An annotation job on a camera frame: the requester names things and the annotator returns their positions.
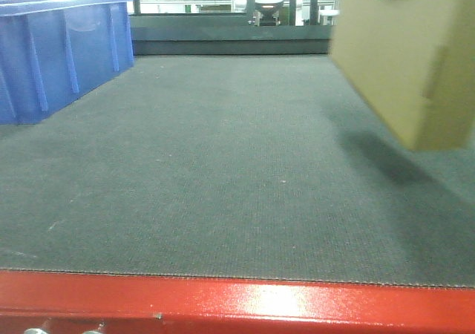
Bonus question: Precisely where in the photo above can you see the tan cardboard box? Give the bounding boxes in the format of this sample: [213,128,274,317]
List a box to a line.
[330,0,474,151]

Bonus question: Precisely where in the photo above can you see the dark green conveyor belt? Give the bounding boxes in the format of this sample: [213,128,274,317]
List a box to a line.
[1,56,474,287]

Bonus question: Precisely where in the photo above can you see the blue plastic crate on conveyor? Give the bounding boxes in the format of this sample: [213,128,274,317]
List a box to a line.
[1,0,134,125]

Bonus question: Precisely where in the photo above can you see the dark conveyor end rail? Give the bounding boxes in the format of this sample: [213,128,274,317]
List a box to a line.
[130,14,333,56]

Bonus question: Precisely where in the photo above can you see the red metal conveyor frame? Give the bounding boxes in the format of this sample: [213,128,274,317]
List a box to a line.
[1,270,474,333]

